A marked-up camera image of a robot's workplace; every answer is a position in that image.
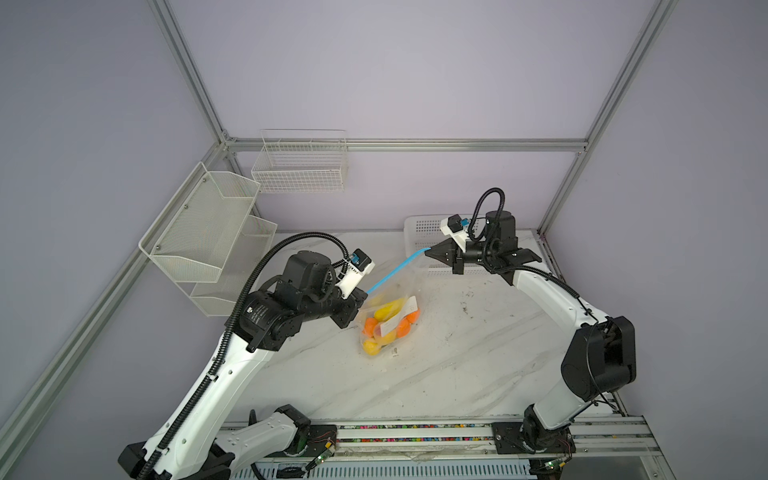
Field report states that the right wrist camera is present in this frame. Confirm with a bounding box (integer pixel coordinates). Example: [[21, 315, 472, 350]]
[[439, 214, 469, 252]]

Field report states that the large orange fruit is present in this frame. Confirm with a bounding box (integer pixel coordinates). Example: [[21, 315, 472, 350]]
[[362, 317, 379, 338]]

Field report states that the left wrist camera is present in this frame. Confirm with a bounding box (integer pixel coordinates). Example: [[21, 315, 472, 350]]
[[281, 248, 376, 301]]

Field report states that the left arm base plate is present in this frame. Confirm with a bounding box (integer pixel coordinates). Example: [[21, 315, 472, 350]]
[[265, 424, 338, 459]]

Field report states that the yellow banana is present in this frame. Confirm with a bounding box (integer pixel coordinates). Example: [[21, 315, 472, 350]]
[[373, 297, 406, 322]]

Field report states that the white perforated plastic basket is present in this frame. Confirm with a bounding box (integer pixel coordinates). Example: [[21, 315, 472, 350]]
[[403, 214, 509, 280]]

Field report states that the white wire wall basket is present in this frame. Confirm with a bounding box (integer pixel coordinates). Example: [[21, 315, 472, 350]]
[[251, 129, 348, 194]]

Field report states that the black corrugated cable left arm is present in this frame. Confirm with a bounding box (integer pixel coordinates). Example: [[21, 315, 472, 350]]
[[134, 231, 352, 480]]

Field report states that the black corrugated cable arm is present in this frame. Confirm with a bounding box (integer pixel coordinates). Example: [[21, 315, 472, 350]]
[[134, 231, 352, 480], [466, 187, 506, 241]]

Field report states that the yellow pear-shaped lemon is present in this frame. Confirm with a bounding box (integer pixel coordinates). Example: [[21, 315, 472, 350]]
[[362, 339, 382, 356]]

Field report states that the aluminium frame post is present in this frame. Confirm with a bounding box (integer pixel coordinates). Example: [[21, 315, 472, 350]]
[[536, 0, 678, 236]]

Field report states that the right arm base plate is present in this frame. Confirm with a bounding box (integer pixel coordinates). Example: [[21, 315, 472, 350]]
[[491, 421, 575, 454]]

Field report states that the white mesh two-tier shelf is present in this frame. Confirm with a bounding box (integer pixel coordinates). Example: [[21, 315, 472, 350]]
[[138, 163, 277, 317]]

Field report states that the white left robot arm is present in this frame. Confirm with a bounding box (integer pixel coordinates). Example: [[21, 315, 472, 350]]
[[118, 281, 367, 479]]

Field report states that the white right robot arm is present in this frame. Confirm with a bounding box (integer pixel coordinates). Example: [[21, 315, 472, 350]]
[[425, 210, 637, 453]]

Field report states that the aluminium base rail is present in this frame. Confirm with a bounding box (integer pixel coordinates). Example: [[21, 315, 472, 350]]
[[164, 415, 661, 464]]

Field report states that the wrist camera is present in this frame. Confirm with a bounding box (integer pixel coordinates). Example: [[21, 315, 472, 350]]
[[281, 248, 376, 301], [439, 214, 469, 252]]

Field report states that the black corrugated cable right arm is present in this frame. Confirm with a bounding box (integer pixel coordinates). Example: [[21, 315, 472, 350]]
[[466, 187, 506, 241]]

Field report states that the clear zip top bag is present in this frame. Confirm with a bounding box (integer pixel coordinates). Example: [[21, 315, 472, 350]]
[[354, 248, 428, 357]]

